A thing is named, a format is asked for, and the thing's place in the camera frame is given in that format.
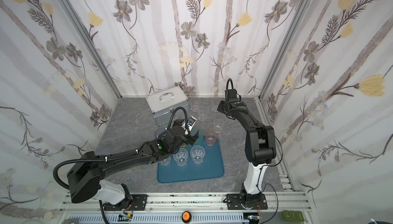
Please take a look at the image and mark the pink plastic cup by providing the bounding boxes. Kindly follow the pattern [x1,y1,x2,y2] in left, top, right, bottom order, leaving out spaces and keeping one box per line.
[205,130,218,146]

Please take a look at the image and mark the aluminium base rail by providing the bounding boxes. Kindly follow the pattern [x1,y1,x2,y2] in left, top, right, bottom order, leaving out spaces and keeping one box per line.
[54,173,318,224]

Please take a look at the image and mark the clear glass tumbler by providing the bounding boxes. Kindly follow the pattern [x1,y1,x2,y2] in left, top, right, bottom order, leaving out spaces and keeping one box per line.
[211,97,221,113]
[213,119,225,134]
[173,148,188,167]
[189,97,200,112]
[190,146,206,164]
[159,156,172,167]
[197,105,209,121]

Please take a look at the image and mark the blue plastic cup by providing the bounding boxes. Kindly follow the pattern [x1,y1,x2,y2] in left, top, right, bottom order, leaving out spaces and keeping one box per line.
[155,127,167,140]

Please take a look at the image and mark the small metal scissors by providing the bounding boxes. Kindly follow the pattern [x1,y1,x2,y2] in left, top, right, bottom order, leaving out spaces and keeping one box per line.
[127,113,140,126]

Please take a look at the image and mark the orange emergency button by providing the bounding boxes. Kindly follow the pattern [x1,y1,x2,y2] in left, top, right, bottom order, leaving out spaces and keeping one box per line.
[181,211,192,224]

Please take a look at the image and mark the white perforated cable duct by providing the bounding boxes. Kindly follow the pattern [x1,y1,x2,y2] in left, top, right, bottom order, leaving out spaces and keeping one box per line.
[61,213,249,224]

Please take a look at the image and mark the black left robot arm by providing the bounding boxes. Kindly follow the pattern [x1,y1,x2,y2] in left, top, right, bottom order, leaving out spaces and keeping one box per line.
[53,116,199,209]

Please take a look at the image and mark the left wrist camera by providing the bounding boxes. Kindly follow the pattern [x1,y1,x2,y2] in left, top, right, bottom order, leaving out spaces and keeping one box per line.
[184,116,197,131]

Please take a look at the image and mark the teal plastic tray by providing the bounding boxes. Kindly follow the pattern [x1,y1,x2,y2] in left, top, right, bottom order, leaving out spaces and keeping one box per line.
[157,139,224,183]

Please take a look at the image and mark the silver first aid case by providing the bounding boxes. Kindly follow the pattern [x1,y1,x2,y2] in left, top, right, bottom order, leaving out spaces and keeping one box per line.
[146,87,189,126]

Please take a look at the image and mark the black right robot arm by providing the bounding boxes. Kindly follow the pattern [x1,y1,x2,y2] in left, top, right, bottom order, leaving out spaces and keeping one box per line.
[217,78,281,210]

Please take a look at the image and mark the green circuit board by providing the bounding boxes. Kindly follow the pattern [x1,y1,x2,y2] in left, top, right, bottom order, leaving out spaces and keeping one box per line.
[282,210,306,223]

